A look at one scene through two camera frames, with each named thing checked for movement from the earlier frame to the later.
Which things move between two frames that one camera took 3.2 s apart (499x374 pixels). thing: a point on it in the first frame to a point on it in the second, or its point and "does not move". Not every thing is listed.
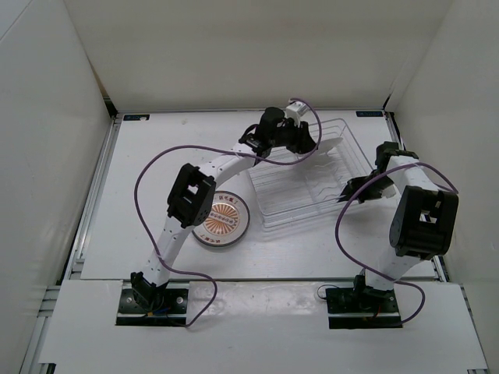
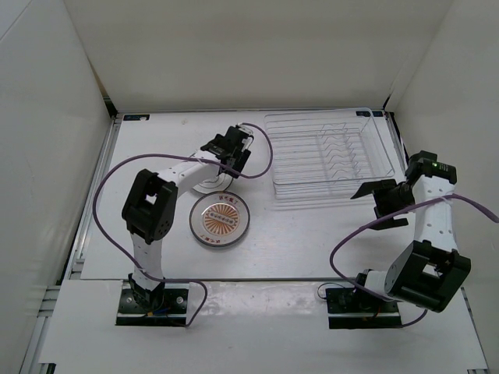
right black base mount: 359,308 does not move
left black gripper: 303,142 to 241,157
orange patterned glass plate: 228,222 does not move
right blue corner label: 369,113 does not move
